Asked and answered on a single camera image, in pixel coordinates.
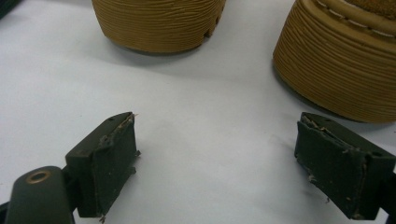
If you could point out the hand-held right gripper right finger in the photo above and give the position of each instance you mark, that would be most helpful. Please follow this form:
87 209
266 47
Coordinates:
339 168

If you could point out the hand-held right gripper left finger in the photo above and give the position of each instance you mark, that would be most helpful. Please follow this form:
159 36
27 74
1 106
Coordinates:
109 168

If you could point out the tan suede boot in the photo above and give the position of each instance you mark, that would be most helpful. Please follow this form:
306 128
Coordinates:
155 25
336 71

